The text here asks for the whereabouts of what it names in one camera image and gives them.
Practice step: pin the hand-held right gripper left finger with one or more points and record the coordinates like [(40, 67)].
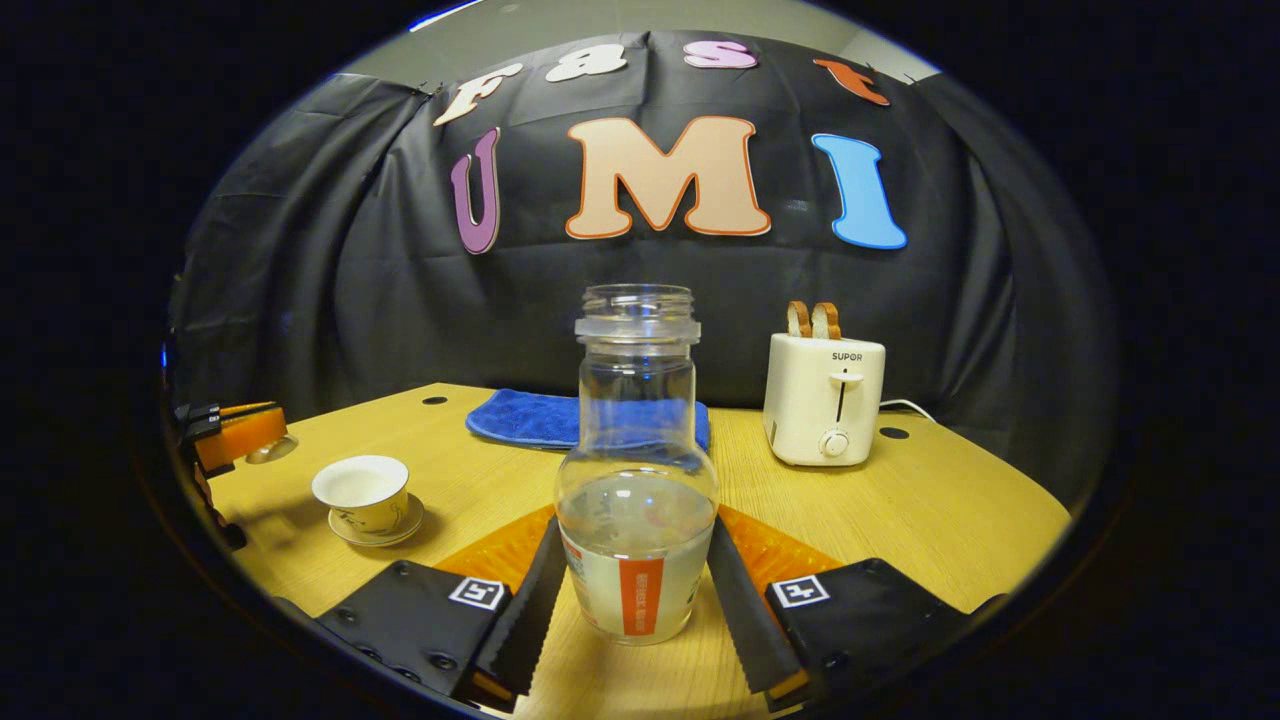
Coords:
[(525, 615)]

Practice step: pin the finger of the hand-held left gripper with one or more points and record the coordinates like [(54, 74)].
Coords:
[(240, 435)]

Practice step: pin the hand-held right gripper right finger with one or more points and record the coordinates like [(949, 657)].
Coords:
[(740, 610)]

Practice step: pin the cream teacup lid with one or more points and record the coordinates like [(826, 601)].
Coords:
[(272, 450)]

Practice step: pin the cream ceramic teacup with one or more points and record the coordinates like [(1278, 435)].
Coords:
[(362, 495)]

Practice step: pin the clear glass water bottle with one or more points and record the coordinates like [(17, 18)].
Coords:
[(637, 480)]

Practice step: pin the cream ceramic saucer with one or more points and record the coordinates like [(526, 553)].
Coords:
[(395, 530)]

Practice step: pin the blue towel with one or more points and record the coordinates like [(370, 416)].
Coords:
[(530, 418)]

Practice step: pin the black backdrop cloth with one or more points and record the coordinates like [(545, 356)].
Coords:
[(350, 250)]

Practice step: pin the white toaster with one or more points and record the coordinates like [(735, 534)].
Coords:
[(822, 400)]

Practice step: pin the toast slice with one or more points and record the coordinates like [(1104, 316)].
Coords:
[(798, 320), (826, 321)]

